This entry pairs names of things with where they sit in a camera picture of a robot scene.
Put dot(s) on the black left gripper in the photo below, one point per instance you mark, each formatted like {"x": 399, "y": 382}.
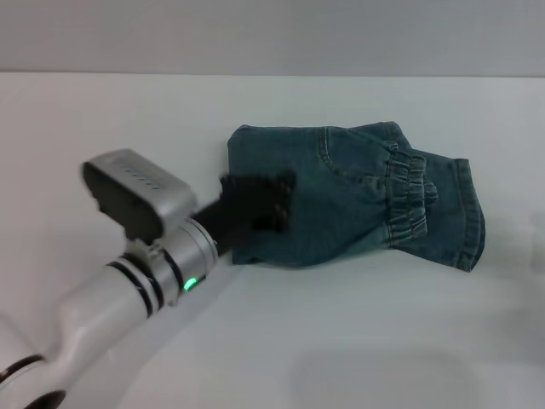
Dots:
{"x": 242, "y": 209}

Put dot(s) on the blue denim shorts cartoon print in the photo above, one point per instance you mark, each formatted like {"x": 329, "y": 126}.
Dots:
{"x": 349, "y": 200}

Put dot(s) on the left robot arm silver white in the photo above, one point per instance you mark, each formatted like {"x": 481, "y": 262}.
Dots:
{"x": 106, "y": 315}

